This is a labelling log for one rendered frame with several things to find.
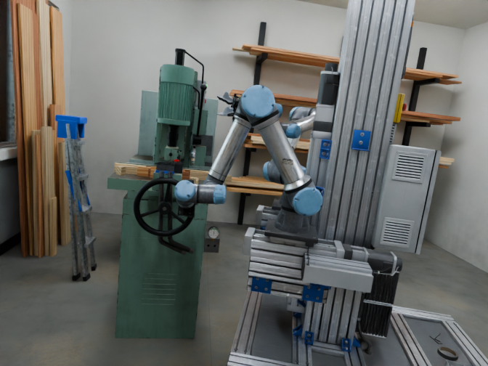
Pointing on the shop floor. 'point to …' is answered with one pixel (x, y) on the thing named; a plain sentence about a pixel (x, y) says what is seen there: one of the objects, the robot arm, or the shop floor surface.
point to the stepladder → (72, 130)
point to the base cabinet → (158, 281)
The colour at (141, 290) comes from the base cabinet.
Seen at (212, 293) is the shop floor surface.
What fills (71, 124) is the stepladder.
